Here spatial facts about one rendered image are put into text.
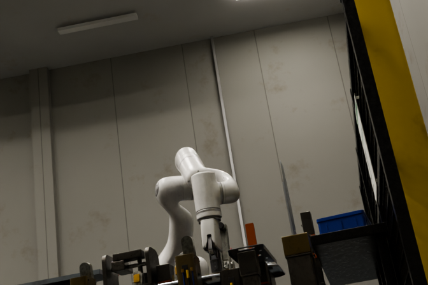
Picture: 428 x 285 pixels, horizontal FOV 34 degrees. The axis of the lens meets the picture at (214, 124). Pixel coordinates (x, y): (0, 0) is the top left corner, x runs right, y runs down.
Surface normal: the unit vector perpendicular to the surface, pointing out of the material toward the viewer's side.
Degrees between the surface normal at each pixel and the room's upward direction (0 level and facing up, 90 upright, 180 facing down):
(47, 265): 90
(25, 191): 90
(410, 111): 90
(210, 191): 90
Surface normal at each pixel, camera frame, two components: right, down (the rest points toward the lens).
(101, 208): -0.14, -0.36
